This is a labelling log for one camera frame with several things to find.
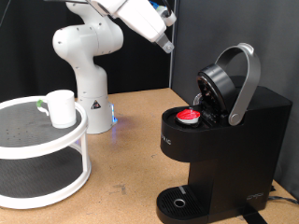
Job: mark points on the white coffee pod red lid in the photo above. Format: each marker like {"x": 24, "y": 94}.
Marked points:
{"x": 187, "y": 115}

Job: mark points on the white two-tier turntable shelf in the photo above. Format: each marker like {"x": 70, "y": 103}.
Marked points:
{"x": 37, "y": 174}

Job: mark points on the black tape strip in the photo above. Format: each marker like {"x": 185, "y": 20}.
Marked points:
{"x": 253, "y": 217}

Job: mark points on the water tank with black lid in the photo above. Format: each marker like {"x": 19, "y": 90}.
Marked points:
{"x": 238, "y": 81}

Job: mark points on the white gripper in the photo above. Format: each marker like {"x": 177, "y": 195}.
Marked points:
{"x": 141, "y": 18}

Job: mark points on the black Keurig coffee machine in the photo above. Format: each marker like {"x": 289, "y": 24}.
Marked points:
{"x": 243, "y": 155}

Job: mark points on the grey partition panel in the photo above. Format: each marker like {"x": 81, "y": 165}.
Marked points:
{"x": 264, "y": 25}

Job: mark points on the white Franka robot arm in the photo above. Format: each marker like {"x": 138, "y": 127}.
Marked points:
{"x": 90, "y": 77}

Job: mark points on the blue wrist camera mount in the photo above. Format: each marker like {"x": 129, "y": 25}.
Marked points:
{"x": 168, "y": 17}

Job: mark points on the black curtain backdrop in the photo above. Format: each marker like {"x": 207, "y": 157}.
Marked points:
{"x": 31, "y": 62}

